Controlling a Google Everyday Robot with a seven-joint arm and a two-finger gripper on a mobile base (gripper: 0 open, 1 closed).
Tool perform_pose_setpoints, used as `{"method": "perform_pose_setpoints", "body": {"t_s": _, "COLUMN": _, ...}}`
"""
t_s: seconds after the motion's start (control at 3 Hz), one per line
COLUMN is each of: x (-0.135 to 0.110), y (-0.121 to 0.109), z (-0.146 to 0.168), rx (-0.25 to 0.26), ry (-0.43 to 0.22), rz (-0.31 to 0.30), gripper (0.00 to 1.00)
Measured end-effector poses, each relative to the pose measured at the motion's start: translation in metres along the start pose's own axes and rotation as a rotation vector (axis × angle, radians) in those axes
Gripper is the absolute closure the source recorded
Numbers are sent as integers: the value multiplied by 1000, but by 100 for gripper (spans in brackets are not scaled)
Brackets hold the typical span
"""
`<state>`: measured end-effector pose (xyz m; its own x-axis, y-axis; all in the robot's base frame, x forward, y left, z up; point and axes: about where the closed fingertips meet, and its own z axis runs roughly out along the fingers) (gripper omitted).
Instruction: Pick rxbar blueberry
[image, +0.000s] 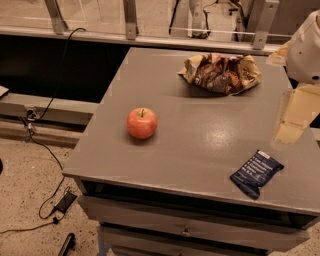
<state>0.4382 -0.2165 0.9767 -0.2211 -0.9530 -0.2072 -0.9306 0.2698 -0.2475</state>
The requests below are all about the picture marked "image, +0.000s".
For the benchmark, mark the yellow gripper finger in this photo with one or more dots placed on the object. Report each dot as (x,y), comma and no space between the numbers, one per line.
(300,108)
(279,57)

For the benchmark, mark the dark blue rxbar wrapper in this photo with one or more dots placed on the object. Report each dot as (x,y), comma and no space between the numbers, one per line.
(255,173)

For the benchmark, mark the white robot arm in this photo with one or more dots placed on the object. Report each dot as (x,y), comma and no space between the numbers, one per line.
(301,58)

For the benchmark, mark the crumpled brown chip bag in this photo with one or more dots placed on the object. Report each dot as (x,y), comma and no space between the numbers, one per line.
(221,74)

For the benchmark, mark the red apple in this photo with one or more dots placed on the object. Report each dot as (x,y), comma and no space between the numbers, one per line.
(142,123)

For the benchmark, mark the grey cabinet with drawers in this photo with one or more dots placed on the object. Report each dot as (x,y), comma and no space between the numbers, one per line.
(143,192)

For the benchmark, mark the black power adapter brick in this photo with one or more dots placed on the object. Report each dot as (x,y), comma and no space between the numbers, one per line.
(65,202)

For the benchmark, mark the black cylindrical object on floor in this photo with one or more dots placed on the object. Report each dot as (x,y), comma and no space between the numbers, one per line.
(67,245)

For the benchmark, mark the metal railing frame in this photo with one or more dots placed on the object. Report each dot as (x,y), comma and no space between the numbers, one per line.
(258,26)

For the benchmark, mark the metal drawer handle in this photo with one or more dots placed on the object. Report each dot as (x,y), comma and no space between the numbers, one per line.
(185,232)

